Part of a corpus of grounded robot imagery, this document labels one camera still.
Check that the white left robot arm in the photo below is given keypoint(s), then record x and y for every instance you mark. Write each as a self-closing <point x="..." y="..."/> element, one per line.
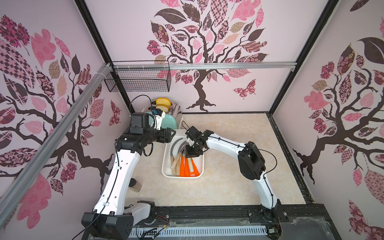
<point x="110" y="219"/>

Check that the white vented cable duct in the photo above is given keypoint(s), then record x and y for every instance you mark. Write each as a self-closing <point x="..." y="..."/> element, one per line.
<point x="183" y="232"/>

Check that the white plastic storage tray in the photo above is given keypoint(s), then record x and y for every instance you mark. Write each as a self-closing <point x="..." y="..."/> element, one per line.
<point x="166" y="165"/>

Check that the black wire basket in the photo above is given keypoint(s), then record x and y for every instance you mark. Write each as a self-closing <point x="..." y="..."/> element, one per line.
<point x="139" y="76"/>

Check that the mint green toaster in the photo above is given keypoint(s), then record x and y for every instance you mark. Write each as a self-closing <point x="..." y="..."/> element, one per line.
<point x="172" y="119"/>

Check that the aluminium rail left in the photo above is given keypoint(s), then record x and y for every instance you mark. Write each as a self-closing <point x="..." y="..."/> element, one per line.
<point x="21" y="184"/>

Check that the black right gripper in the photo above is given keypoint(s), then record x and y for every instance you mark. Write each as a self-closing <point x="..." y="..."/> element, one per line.
<point x="193" y="146"/>

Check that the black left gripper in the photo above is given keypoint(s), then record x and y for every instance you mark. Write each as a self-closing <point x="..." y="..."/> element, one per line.
<point x="164" y="135"/>

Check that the black base frame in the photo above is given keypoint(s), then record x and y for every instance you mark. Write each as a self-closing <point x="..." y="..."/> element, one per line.
<point x="295" y="222"/>

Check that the aluminium rail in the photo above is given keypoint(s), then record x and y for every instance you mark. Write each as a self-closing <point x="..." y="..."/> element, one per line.
<point x="207" y="66"/>
<point x="21" y="184"/>

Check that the wooden handle sickle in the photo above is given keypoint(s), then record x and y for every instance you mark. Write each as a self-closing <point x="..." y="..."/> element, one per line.
<point x="177" y="169"/>
<point x="172" y="155"/>
<point x="177" y="159"/>

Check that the orange handle sickle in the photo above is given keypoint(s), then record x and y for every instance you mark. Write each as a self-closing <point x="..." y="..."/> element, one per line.
<point x="186" y="172"/>
<point x="195" y="171"/>
<point x="182" y="166"/>
<point x="190" y="166"/>

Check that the aluminium rail back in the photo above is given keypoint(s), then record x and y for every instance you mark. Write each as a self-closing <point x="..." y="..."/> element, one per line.
<point x="207" y="66"/>

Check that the yellow bread slice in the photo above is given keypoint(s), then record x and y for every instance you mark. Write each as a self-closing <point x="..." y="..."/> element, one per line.
<point x="163" y="101"/>
<point x="163" y="108"/>

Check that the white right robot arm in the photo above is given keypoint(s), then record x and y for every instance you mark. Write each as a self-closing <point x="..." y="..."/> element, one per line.
<point x="252" y="164"/>

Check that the yellow bread slice back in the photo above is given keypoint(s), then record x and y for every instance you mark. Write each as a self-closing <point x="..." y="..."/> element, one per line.
<point x="163" y="101"/>

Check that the yellow bread slice front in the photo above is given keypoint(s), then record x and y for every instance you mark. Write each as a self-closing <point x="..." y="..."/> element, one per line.
<point x="163" y="108"/>

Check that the small glass spice jar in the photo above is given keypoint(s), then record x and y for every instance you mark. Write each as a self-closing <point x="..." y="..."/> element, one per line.
<point x="134" y="185"/>

